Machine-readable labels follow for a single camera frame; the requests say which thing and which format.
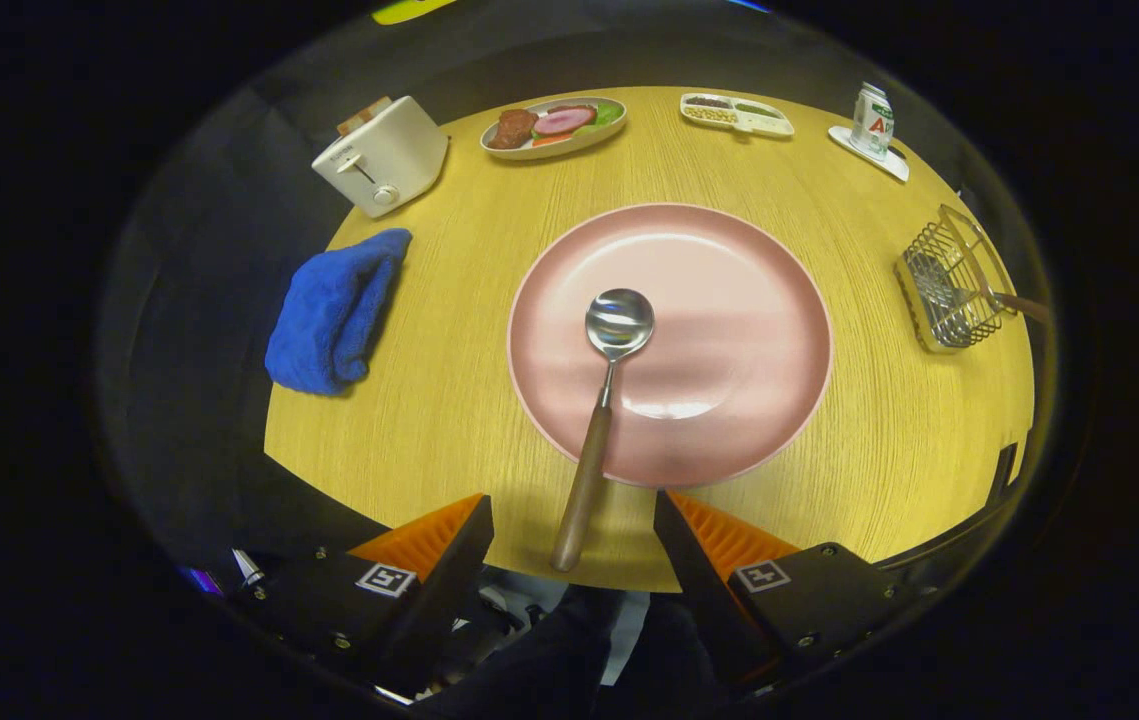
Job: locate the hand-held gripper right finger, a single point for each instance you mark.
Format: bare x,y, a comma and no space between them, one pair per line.
704,590

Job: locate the white toaster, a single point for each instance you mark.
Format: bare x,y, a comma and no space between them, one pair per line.
389,155

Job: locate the white divided dish with beans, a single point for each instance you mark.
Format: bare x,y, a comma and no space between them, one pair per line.
737,115

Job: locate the toast slices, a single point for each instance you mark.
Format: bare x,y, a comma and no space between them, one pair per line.
364,115

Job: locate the white square coaster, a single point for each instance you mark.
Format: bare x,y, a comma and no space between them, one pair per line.
879,162

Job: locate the white drink bottle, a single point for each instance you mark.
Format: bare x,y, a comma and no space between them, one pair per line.
872,122

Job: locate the plate of meat and vegetables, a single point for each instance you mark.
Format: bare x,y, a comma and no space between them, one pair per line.
554,125

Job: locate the blue towel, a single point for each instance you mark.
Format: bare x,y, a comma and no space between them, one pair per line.
334,310

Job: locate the pink plate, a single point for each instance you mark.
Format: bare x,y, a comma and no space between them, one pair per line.
729,330

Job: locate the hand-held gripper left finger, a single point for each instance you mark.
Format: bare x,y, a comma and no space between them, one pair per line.
429,610

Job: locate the black table clamp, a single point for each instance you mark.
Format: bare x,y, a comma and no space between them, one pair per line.
1005,470

